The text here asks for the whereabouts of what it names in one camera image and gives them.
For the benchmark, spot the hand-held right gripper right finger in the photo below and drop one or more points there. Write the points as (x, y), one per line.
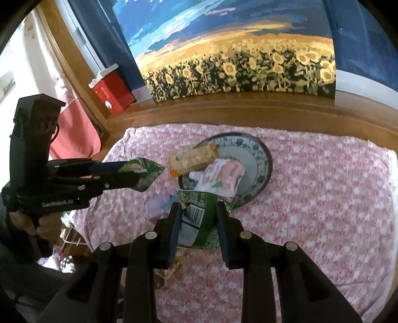
(224, 242)

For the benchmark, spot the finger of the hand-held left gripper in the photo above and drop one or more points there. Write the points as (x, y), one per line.
(102, 166)
(124, 183)

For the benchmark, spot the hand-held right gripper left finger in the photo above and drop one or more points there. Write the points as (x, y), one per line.
(174, 236)

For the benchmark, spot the green snack packet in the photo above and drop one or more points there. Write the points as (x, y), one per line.
(199, 223)
(149, 170)

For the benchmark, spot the purple snack packet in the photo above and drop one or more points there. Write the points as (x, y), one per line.
(157, 206)

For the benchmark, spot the blue patterned plate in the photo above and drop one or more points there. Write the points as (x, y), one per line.
(252, 161)

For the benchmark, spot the person's left hand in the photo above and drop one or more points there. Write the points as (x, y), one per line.
(46, 225)

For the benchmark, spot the red cloth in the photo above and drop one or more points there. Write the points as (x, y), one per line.
(74, 130)

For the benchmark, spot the white and pink snack packet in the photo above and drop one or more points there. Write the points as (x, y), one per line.
(227, 174)

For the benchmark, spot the beige and orange snack packet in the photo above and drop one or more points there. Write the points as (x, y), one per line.
(192, 157)

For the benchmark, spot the red box with white lid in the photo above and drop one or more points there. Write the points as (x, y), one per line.
(115, 90)

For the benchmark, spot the pink floral blanket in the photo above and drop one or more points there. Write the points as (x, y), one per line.
(311, 217)

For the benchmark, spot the polka dot cloth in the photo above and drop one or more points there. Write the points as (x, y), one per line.
(67, 264)

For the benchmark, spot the wooden ledge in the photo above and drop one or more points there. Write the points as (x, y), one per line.
(248, 111)

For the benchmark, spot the sunflower field painting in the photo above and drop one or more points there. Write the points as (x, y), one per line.
(233, 46)

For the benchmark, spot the wooden post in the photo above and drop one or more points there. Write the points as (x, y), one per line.
(71, 68)

